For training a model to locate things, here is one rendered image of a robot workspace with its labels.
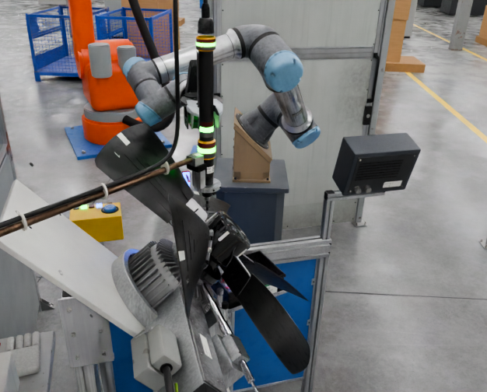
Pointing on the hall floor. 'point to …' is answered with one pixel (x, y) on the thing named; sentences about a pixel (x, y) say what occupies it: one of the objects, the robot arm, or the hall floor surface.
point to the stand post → (85, 376)
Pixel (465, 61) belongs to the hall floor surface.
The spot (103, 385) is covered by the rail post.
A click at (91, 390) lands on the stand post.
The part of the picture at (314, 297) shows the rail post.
